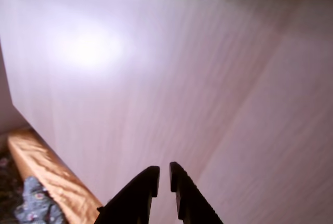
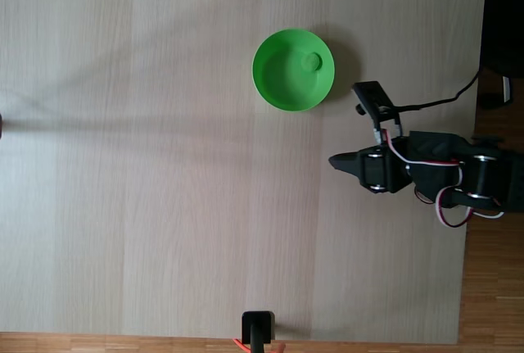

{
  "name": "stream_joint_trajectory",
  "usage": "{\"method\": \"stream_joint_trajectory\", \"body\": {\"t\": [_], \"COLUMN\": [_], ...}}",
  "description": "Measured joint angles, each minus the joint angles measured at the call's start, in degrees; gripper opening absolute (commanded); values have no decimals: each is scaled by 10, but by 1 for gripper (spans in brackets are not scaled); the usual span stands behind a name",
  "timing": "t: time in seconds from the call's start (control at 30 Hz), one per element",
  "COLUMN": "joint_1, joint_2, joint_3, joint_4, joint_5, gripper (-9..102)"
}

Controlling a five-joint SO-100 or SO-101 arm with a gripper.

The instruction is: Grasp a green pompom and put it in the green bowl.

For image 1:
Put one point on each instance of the grey floral cloth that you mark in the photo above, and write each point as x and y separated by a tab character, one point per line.
33	203

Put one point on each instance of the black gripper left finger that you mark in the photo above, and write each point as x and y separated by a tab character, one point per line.
132	200

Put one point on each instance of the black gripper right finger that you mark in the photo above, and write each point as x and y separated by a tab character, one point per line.
190	198

